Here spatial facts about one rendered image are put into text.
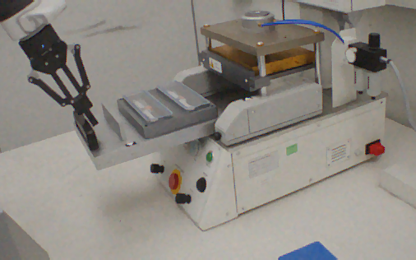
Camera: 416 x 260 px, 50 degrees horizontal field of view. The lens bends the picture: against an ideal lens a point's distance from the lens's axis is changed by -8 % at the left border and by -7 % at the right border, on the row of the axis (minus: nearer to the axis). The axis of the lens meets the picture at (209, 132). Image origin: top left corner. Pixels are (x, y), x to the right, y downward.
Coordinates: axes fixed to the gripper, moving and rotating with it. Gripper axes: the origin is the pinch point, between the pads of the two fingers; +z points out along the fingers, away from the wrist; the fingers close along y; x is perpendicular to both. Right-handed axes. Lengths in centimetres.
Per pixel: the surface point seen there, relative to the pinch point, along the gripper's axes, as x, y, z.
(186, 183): 5.2, -9.1, 26.7
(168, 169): -4.7, -8.4, 27.5
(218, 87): -11.1, -31.3, 20.2
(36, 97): -144, 17, 35
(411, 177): 34, -49, 43
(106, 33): -144, -31, 29
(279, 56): 8.1, -41.8, 12.1
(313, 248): 35, -20, 37
